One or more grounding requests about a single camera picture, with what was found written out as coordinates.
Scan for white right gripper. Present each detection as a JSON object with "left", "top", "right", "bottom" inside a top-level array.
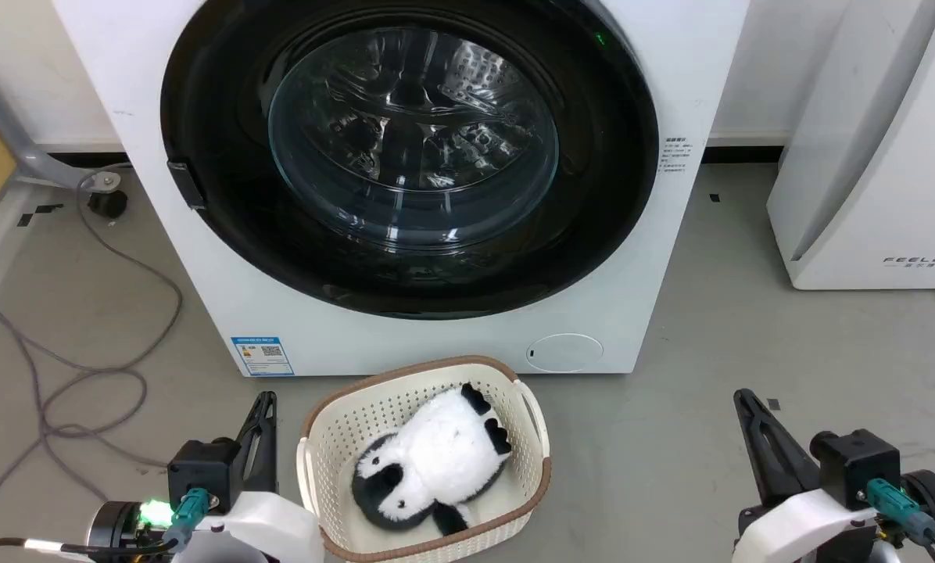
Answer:
[{"left": 732, "top": 389, "right": 879, "bottom": 563}]

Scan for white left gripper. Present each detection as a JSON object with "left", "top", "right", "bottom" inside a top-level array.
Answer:
[{"left": 188, "top": 390, "right": 325, "bottom": 563}]

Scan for white front-load washing machine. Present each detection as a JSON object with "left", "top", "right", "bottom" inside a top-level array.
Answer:
[{"left": 52, "top": 0, "right": 751, "bottom": 378}]

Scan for round black glass washer door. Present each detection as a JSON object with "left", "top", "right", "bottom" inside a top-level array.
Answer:
[{"left": 159, "top": 0, "right": 661, "bottom": 321}]

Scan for cream perforated laundry basket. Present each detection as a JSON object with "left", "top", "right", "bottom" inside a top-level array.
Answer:
[{"left": 296, "top": 356, "right": 552, "bottom": 563}]

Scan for blue energy label sticker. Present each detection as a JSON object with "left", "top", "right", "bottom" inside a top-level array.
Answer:
[{"left": 231, "top": 336, "right": 295, "bottom": 378}]

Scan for black and white panda plush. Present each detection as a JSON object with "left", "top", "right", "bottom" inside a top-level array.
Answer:
[{"left": 350, "top": 382, "right": 513, "bottom": 537}]

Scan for white air purifier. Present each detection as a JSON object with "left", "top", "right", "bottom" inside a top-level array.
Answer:
[{"left": 765, "top": 0, "right": 935, "bottom": 291}]

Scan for black text warning sticker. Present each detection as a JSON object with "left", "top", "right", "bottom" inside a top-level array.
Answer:
[{"left": 662, "top": 136, "right": 690, "bottom": 174}]

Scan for grey stand leg with caster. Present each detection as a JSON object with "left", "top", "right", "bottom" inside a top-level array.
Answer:
[{"left": 0, "top": 81, "right": 129, "bottom": 219}]

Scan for right teal-plug black cable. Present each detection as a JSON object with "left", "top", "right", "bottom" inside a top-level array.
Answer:
[{"left": 865, "top": 478, "right": 935, "bottom": 563}]

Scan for grey floor cable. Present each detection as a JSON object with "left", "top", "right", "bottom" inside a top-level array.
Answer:
[{"left": 0, "top": 170, "right": 184, "bottom": 540}]

